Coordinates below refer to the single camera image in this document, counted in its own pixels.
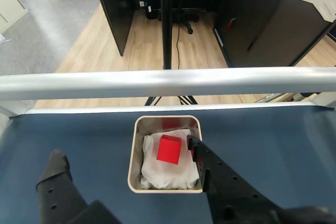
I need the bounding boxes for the black office chair base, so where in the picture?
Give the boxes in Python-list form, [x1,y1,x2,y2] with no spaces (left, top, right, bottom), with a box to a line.
[172,8,200,35]

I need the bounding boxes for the red cube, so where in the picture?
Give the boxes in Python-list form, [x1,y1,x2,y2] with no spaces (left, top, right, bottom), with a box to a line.
[156,134,183,166]

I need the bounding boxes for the white cabinet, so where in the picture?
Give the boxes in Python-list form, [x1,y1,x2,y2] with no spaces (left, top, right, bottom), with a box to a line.
[0,0,29,36]

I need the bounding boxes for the black partition panel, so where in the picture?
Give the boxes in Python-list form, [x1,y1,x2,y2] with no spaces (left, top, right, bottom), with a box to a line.
[91,0,137,57]

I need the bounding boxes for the black tripod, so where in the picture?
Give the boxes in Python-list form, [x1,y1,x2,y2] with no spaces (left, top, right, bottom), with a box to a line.
[144,0,200,106]

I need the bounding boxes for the silver metal cart rail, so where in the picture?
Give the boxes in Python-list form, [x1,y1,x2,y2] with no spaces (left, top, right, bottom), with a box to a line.
[0,66,336,119]

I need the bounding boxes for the black desk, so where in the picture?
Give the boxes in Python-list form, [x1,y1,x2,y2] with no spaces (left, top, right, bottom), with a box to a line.
[214,0,336,68]

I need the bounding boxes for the white crumpled cloth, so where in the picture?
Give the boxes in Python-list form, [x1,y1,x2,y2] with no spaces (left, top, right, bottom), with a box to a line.
[140,129,202,190]

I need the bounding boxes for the small black bin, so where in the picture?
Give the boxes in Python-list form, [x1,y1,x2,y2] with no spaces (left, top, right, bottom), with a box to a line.
[145,0,159,20]

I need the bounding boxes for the square metal box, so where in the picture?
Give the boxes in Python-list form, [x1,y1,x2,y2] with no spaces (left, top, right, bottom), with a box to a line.
[127,115,204,195]

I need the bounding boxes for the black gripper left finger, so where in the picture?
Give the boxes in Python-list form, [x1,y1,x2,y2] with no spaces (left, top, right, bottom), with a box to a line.
[35,148,124,224]

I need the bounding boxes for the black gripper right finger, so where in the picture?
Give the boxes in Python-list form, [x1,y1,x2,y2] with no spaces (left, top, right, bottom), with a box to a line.
[185,134,336,224]

